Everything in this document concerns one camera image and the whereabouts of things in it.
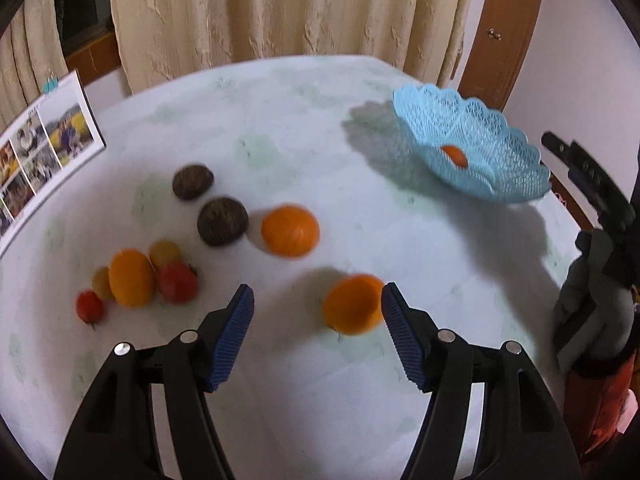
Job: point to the photo collage calendar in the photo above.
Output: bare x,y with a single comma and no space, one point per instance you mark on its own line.
50,140

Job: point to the red sleeve forearm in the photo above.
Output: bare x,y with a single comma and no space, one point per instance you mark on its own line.
598,411

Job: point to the beige curtain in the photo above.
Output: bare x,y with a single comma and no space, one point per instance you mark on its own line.
160,40
31,54

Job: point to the brown wooden door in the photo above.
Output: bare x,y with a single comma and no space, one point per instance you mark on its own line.
500,45

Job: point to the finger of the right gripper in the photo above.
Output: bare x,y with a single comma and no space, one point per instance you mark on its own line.
614,212
558,147

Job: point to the red cherry tomato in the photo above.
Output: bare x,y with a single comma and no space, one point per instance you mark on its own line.
90,308
177,283

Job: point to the dark brown fruit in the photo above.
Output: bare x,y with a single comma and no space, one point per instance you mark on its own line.
192,181
222,221

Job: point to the small orange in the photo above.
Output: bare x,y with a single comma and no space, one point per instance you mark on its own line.
456,155

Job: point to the beige curtain left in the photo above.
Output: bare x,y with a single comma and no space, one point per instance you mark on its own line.
31,54

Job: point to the tan longan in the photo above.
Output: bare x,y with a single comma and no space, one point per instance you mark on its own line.
164,252
101,284

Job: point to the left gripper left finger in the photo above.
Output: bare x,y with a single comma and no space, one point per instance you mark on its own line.
113,434

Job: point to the white floral tablecloth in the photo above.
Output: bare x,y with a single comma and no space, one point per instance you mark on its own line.
302,402

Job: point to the light blue lattice basket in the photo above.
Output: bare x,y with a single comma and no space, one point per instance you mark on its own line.
503,166

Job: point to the teal binder clip right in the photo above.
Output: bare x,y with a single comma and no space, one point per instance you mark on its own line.
50,84

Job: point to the beige curtain right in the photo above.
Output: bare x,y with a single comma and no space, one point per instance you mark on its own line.
160,40

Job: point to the large yellow-orange fruit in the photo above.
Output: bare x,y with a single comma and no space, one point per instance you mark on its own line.
132,278

